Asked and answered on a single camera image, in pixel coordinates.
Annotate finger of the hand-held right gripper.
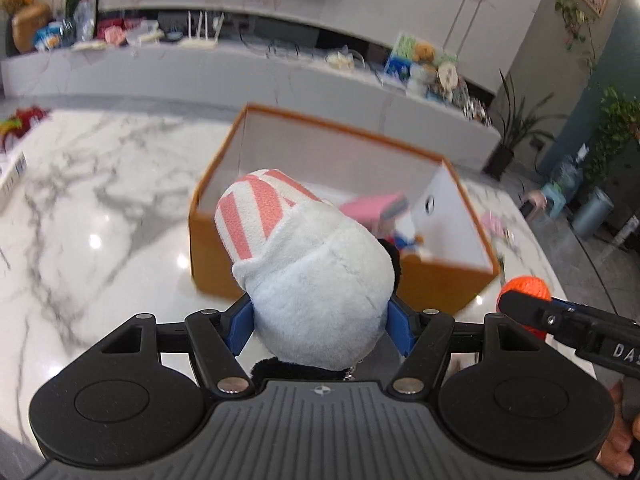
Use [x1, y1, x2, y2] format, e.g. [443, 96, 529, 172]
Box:
[498, 291, 576, 346]

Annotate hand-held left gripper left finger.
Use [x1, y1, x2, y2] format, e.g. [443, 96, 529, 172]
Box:
[92, 294, 253, 395]

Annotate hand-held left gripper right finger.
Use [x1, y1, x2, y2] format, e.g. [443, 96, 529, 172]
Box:
[386, 294, 546, 395]

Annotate orange crochet fruit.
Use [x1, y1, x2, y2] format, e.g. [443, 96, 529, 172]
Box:
[496, 275, 553, 341]

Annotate orange cardboard box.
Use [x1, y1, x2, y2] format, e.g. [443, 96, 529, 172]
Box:
[189, 103, 502, 313]

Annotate panda plush pink striped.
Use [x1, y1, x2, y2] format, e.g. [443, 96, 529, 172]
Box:
[215, 169, 401, 386]

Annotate brown dog plush blue outfit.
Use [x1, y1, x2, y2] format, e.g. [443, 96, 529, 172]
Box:
[385, 225, 426, 256]

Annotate pink pouch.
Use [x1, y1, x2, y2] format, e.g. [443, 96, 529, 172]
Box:
[340, 192, 411, 226]

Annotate person's right hand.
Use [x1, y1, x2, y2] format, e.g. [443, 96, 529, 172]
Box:
[600, 380, 640, 476]

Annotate pink card packet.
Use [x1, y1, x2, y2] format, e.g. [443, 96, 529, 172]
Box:
[480, 212, 516, 248]

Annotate pink heater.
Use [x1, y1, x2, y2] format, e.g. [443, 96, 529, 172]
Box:
[520, 190, 548, 221]

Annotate blue stool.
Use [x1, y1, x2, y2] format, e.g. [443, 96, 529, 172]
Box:
[542, 182, 576, 218]

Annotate grey trash bin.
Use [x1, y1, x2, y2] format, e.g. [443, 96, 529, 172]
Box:
[571, 187, 615, 238]

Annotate water jug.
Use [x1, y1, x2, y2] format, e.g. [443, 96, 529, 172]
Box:
[550, 145, 591, 196]

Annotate potted plant black pot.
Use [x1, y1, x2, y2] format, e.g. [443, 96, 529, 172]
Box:
[482, 70, 566, 181]

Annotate climbing green plant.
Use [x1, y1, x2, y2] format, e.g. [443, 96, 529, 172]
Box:
[585, 85, 640, 186]

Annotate cow figurines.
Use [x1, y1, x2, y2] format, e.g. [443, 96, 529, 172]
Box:
[462, 97, 493, 123]

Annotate white marble tv console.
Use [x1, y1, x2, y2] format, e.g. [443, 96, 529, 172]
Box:
[0, 42, 501, 171]

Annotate round paper fan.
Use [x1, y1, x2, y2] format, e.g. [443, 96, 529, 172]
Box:
[437, 62, 460, 91]

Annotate white carton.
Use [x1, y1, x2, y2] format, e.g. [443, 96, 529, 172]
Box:
[0, 152, 28, 211]

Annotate green and blue painting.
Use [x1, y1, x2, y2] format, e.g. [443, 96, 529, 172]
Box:
[385, 31, 458, 81]

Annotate white router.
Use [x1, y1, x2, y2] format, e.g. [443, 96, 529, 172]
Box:
[177, 10, 226, 51]

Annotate hanging vine plant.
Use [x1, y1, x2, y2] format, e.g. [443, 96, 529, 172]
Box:
[554, 0, 598, 76]

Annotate colourful feather toy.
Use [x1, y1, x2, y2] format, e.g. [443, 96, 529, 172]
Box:
[0, 106, 51, 153]

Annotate white tray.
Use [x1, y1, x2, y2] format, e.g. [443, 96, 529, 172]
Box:
[125, 22, 166, 46]

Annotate pink boxes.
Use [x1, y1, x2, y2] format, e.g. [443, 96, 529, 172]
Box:
[97, 17, 131, 43]

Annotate blue snack bag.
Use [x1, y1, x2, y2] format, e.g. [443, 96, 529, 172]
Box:
[35, 20, 76, 51]

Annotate golden vase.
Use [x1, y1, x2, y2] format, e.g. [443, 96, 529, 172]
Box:
[11, 2, 53, 53]

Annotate white cable bundle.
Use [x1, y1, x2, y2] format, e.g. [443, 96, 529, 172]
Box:
[325, 50, 366, 71]

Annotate black cables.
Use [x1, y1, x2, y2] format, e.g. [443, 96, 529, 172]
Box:
[240, 30, 321, 58]

